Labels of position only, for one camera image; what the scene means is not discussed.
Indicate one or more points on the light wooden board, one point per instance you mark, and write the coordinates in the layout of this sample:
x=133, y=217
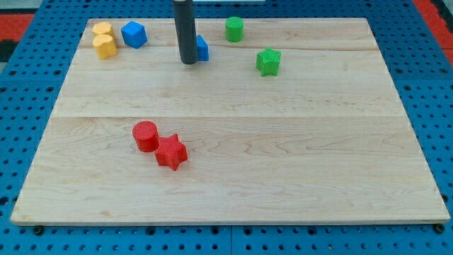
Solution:
x=325, y=142

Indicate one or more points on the yellow block rear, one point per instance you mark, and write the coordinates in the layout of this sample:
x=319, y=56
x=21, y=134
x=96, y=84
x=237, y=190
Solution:
x=103, y=28

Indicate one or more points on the red star block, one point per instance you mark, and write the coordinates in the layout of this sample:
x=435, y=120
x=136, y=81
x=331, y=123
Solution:
x=171, y=152

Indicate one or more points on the green star block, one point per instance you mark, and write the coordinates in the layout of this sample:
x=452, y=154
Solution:
x=268, y=62

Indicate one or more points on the blue triangle block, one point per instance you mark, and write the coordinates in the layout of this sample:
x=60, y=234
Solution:
x=203, y=52

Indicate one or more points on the red cylinder block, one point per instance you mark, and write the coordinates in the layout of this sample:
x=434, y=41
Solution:
x=146, y=136

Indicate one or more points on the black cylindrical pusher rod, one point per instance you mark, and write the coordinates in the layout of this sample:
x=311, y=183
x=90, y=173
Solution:
x=185, y=30

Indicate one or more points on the blue cube block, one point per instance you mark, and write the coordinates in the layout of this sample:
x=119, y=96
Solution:
x=134, y=34

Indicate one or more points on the green cylinder block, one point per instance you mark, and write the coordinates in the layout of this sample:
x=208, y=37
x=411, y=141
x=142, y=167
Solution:
x=234, y=29

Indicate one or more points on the yellow block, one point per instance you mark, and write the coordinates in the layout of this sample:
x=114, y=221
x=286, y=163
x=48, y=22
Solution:
x=104, y=46
x=103, y=28

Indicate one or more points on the yellow block front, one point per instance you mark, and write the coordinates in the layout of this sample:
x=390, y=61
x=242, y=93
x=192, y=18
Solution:
x=104, y=46

